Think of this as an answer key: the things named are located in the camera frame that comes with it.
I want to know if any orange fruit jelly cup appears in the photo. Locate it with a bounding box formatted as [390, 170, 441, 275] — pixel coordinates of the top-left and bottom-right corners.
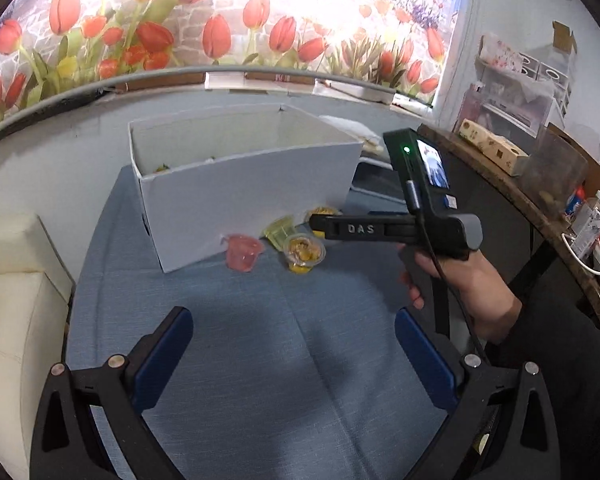
[306, 206, 341, 240]

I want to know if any yellow fruit jelly cup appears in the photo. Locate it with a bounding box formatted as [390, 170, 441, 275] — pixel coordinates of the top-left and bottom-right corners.
[283, 233, 326, 274]

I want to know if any right hand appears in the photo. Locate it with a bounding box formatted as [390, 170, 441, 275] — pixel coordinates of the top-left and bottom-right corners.
[398, 246, 524, 345]

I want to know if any beige patterned box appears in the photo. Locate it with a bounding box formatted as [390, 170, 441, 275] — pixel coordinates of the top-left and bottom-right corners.
[457, 119, 529, 177]

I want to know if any wooden side shelf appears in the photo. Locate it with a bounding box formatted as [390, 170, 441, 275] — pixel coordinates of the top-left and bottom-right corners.
[417, 124, 600, 324]

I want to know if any white folded cloth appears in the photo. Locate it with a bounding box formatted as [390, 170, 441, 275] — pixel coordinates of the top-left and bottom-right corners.
[320, 115, 386, 157]

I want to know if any clear plastic container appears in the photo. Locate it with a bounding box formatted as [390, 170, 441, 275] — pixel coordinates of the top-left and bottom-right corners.
[519, 124, 588, 220]

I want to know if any white milk carton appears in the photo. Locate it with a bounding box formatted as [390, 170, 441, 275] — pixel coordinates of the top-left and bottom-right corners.
[570, 203, 600, 260]

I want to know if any green jelly cup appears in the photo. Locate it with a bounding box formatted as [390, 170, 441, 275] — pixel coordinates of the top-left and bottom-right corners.
[262, 214, 297, 252]

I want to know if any cream leather sofa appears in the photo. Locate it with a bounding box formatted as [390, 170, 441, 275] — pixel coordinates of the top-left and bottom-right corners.
[0, 214, 73, 479]

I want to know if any pink floral tissue box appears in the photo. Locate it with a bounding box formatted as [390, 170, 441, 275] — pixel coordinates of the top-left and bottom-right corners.
[479, 32, 524, 73]

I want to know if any red jelly cup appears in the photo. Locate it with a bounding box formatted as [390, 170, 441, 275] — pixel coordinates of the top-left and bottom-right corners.
[223, 234, 264, 273]

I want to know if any blue tablecloth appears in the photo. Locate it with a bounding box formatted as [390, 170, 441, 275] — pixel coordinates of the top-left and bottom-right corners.
[67, 168, 445, 479]

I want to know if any white cardboard box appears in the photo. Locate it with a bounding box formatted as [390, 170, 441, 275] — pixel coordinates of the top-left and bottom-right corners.
[129, 104, 363, 273]

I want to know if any black camera cable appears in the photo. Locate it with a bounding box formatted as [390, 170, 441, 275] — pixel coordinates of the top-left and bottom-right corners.
[402, 148, 489, 366]

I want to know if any tulip wall poster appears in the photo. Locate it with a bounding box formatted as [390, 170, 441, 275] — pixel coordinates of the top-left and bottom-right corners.
[0, 0, 462, 130]

